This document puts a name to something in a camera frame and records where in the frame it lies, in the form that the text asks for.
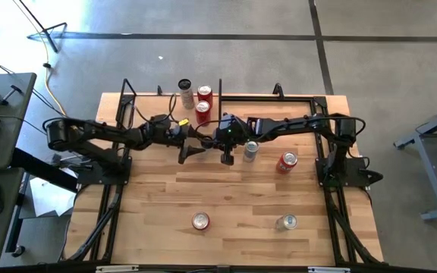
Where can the red Coca-Cola can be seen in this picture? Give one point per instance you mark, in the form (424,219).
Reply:
(205,93)
(202,112)

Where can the red Fanta strawberry can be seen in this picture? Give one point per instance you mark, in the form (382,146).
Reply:
(200,220)
(287,162)

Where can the blue silver Red Bull can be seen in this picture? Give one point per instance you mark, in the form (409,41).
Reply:
(287,221)
(250,150)

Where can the black desk leg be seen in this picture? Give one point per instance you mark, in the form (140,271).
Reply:
(57,180)

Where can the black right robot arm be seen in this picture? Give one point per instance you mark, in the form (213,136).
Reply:
(298,123)

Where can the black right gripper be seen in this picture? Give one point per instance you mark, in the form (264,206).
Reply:
(233,136)

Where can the black metal rig frame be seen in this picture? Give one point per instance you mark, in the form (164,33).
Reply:
(268,99)

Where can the black caster wheel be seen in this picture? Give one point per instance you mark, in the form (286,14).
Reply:
(18,251)

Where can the white paper sheets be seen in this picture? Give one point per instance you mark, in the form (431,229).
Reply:
(48,201)

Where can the black tripod stand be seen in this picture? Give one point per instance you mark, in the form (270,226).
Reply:
(46,30)

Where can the grey metal cart frame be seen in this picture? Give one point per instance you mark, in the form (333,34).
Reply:
(432,176)

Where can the white bracket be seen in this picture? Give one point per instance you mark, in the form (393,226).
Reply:
(328,269)
(116,268)

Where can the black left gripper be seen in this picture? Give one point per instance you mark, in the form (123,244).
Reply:
(165,130)

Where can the yellow tag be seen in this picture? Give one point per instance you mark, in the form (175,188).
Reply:
(183,122)

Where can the black vertical post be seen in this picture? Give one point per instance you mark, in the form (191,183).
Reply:
(219,110)

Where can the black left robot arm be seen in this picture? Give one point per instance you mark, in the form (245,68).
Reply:
(89,130)

